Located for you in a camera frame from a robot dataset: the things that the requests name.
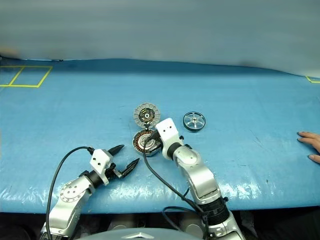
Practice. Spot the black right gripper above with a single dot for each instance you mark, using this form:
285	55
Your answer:
181	138

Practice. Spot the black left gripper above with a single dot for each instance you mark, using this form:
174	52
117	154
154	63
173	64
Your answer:
112	172

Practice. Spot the silver spoked rotor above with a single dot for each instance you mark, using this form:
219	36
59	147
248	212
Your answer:
194	122

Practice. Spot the grey hinged motor lid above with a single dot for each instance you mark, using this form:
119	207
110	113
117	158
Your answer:
145	116

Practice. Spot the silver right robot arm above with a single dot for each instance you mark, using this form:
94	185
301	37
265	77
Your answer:
200	175

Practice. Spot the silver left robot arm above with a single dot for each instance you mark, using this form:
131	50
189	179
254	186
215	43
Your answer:
70	197

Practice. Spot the person's bare hand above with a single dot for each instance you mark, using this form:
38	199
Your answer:
313	140

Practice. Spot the blue table cover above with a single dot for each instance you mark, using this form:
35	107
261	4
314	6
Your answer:
225	100

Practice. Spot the grey robot torso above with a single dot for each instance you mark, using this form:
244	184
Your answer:
140	235

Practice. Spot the yellow tape double square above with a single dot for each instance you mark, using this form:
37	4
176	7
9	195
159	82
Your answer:
42	80

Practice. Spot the yellow tape corner marking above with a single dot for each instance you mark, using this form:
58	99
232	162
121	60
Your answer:
311	80

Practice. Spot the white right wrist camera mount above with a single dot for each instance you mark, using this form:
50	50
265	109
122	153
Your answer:
166	130

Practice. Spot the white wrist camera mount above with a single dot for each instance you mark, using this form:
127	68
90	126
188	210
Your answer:
166	130
100	160

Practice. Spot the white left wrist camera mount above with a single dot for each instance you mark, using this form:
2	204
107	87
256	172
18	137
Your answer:
100	160

